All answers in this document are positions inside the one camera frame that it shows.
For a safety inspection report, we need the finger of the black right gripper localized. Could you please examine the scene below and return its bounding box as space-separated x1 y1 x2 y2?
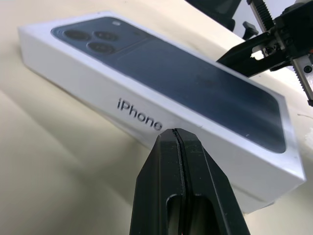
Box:
216 30 279 79
184 0 243 32

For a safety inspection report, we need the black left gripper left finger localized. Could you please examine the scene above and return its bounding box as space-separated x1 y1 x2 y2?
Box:
133 129 186 235

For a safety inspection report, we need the white iPhone box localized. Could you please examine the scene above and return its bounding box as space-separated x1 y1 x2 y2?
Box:
17 9 308 215

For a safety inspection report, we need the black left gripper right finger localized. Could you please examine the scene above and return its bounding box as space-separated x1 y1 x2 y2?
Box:
175 129 250 235

